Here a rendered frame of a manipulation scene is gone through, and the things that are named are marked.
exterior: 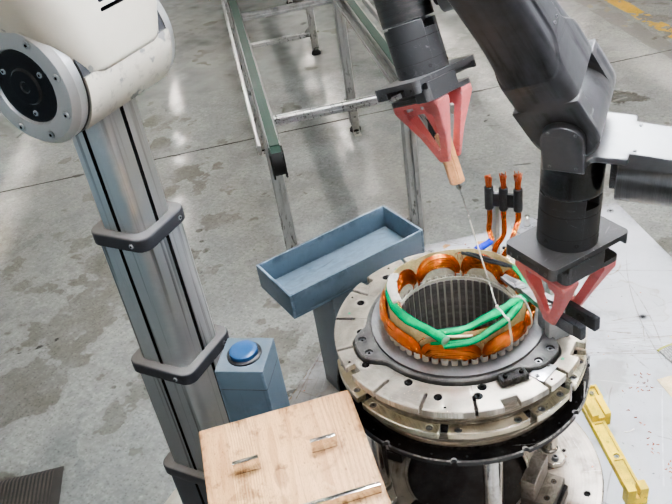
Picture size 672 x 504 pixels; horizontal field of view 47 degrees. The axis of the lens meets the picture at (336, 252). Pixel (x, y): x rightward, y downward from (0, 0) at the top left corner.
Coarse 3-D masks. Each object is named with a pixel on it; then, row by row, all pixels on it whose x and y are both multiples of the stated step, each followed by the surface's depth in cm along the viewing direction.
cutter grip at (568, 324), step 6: (564, 318) 77; (570, 318) 77; (558, 324) 78; (564, 324) 77; (570, 324) 77; (576, 324) 76; (582, 324) 76; (564, 330) 78; (570, 330) 77; (576, 330) 76; (582, 330) 76; (576, 336) 77; (582, 336) 76
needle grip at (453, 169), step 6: (438, 138) 85; (438, 144) 85; (456, 156) 86; (444, 162) 86; (450, 162) 85; (456, 162) 86; (450, 168) 86; (456, 168) 86; (450, 174) 86; (456, 174) 86; (462, 174) 86; (450, 180) 86; (456, 180) 86; (462, 180) 86
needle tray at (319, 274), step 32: (352, 224) 128; (384, 224) 132; (288, 256) 123; (320, 256) 127; (352, 256) 126; (384, 256) 120; (288, 288) 121; (320, 288) 116; (352, 288) 119; (320, 320) 128
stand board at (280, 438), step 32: (256, 416) 94; (288, 416) 93; (320, 416) 93; (352, 416) 92; (224, 448) 91; (256, 448) 90; (288, 448) 89; (352, 448) 88; (224, 480) 87; (256, 480) 86; (288, 480) 85; (320, 480) 85; (352, 480) 84
